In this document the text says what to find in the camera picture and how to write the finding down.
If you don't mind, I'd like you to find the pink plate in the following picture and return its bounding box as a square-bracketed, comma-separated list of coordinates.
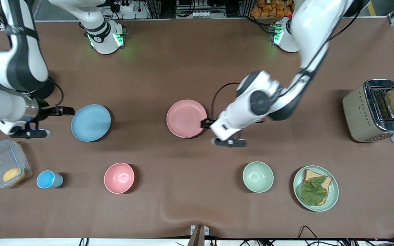
[166, 99, 208, 139]

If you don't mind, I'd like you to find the blue plate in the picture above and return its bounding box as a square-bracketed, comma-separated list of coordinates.
[71, 104, 111, 142]

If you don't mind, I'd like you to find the black cylindrical pot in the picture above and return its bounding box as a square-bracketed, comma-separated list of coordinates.
[29, 77, 55, 100]

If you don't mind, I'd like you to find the blue cup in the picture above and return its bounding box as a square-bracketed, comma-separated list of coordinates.
[36, 170, 64, 189]

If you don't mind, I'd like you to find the yellow round food item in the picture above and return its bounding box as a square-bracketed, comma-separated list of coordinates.
[3, 167, 26, 183]

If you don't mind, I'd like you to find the green bowl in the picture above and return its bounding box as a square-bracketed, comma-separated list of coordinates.
[242, 161, 274, 193]

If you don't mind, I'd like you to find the pink bowl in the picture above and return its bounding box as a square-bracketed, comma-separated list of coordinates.
[104, 162, 135, 194]

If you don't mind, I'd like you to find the bread slice under lettuce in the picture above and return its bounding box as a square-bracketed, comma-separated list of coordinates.
[303, 169, 332, 205]

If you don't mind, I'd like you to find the white power strip with plugs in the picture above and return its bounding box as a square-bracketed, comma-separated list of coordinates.
[110, 0, 135, 13]

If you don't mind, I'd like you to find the green lettuce leaf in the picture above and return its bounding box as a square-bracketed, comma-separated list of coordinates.
[301, 176, 328, 206]

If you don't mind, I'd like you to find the bag of orange buns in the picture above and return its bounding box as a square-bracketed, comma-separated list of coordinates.
[251, 0, 294, 18]

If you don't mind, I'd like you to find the green plate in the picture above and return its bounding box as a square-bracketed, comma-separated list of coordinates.
[293, 165, 339, 212]

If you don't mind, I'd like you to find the beige chrome toaster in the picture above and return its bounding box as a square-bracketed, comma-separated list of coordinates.
[342, 79, 394, 143]

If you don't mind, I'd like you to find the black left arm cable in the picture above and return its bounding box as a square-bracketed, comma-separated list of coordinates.
[211, 9, 362, 120]

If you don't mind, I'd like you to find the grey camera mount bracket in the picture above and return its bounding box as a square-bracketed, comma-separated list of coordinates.
[187, 224, 210, 246]

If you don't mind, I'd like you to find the looped black cable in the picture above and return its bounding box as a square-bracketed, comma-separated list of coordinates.
[298, 225, 320, 246]

